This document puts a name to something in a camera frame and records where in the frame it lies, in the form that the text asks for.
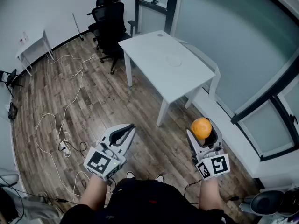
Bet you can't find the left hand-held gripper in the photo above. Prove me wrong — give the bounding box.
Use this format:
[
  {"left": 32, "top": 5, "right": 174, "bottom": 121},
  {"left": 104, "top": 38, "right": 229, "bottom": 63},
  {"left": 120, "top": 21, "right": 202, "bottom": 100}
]
[{"left": 83, "top": 123, "right": 137, "bottom": 181}]

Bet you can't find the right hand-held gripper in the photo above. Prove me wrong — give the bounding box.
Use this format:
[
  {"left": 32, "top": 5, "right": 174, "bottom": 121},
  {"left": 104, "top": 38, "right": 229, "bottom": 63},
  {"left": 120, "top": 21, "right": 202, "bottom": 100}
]
[{"left": 185, "top": 118, "right": 231, "bottom": 181}]

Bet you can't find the orange fruit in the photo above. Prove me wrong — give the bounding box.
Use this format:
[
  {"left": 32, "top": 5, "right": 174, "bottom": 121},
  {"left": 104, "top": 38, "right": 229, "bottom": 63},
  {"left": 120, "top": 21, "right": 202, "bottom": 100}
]
[{"left": 191, "top": 117, "right": 213, "bottom": 140}]

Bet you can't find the clear glass plate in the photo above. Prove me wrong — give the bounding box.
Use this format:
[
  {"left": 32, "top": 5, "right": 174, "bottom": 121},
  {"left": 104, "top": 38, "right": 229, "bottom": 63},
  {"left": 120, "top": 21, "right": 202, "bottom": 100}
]
[{"left": 165, "top": 54, "right": 183, "bottom": 68}]

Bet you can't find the person's right forearm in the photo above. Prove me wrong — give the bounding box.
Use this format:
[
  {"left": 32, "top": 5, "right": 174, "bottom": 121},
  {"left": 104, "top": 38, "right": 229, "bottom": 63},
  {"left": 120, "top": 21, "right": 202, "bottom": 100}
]
[{"left": 198, "top": 178, "right": 224, "bottom": 211}]

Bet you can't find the person's left forearm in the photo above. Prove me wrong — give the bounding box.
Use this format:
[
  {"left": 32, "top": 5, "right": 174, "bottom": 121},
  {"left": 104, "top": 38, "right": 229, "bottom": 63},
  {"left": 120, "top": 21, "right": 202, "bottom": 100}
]
[{"left": 78, "top": 174, "right": 113, "bottom": 211}]

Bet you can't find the white power strip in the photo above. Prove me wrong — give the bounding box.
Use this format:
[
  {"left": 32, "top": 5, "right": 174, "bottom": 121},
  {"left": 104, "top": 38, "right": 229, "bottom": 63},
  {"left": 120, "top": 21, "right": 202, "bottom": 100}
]
[{"left": 58, "top": 140, "right": 71, "bottom": 158}]

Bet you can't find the person's black clothing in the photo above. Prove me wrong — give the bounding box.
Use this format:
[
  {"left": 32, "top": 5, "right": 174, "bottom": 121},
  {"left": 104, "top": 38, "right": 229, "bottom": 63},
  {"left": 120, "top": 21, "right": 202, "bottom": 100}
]
[{"left": 60, "top": 178, "right": 232, "bottom": 224}]

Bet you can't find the white folded table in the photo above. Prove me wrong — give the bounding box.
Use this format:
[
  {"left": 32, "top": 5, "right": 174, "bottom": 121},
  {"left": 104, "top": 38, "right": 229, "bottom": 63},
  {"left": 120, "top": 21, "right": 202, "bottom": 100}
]
[{"left": 174, "top": 37, "right": 221, "bottom": 100}]

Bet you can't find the grey black round device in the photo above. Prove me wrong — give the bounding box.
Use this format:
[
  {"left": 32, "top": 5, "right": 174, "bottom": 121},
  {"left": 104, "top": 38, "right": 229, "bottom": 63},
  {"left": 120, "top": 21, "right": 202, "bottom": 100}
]
[{"left": 239, "top": 187, "right": 299, "bottom": 220}]

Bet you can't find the dark bag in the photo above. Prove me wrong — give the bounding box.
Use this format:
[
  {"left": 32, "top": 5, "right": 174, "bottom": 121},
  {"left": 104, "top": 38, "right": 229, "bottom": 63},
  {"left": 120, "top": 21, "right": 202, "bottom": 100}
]
[{"left": 7, "top": 102, "right": 19, "bottom": 121}]

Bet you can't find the grey padded seat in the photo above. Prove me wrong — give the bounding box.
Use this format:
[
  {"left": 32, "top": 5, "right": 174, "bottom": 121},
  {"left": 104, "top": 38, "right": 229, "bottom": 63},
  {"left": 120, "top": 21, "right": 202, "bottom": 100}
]
[{"left": 0, "top": 167, "right": 64, "bottom": 224}]

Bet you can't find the grey broom stick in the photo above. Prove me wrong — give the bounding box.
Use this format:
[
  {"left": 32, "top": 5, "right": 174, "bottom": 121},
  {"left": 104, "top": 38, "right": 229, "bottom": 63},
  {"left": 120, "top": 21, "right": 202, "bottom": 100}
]
[{"left": 71, "top": 13, "right": 85, "bottom": 42}]

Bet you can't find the black folding chair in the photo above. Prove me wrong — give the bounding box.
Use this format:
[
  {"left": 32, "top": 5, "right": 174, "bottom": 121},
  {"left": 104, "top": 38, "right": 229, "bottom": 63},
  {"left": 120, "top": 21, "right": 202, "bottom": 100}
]
[{"left": 0, "top": 68, "right": 24, "bottom": 98}]

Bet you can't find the small white side table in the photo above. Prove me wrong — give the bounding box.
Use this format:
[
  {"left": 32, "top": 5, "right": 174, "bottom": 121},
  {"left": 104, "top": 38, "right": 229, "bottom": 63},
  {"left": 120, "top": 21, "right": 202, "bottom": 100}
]
[{"left": 15, "top": 29, "right": 55, "bottom": 77}]

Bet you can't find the thin black floor cable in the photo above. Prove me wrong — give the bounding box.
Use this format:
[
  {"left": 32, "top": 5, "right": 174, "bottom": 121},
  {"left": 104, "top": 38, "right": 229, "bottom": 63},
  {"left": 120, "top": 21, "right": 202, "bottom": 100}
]
[{"left": 61, "top": 140, "right": 87, "bottom": 159}]

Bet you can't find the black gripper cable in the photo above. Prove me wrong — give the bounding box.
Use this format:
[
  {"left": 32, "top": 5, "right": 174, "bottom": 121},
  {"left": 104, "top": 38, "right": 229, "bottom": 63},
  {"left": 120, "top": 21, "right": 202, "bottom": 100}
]
[{"left": 184, "top": 179, "right": 202, "bottom": 195}]

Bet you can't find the long white cable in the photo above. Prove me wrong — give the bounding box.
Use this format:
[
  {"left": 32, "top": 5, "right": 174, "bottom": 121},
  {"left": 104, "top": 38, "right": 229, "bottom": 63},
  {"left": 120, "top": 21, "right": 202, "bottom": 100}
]
[{"left": 35, "top": 54, "right": 96, "bottom": 204}]

